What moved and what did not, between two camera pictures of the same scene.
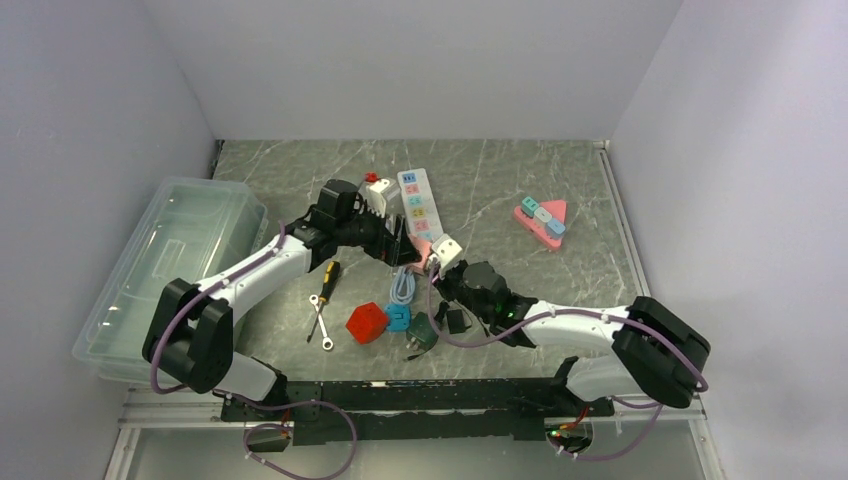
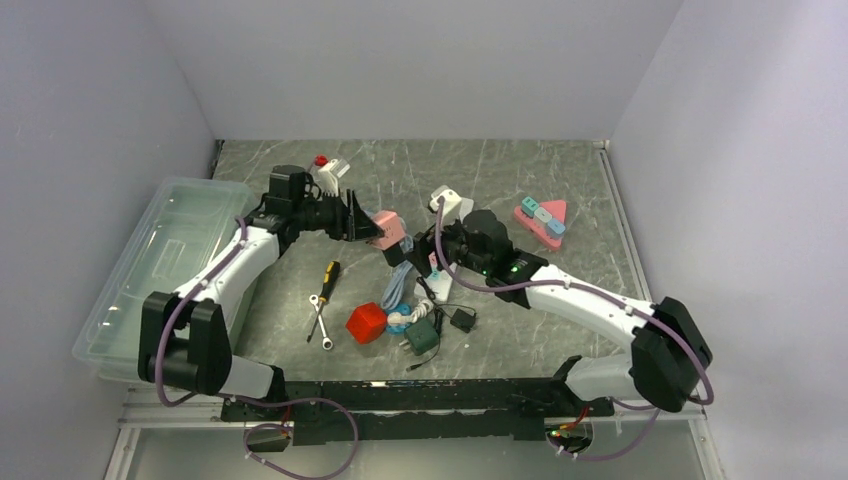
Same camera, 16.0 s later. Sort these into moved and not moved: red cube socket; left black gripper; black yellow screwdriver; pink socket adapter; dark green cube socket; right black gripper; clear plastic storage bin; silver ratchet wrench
Moved: pink socket adapter; right black gripper; left black gripper
Not moved: black yellow screwdriver; silver ratchet wrench; clear plastic storage bin; red cube socket; dark green cube socket
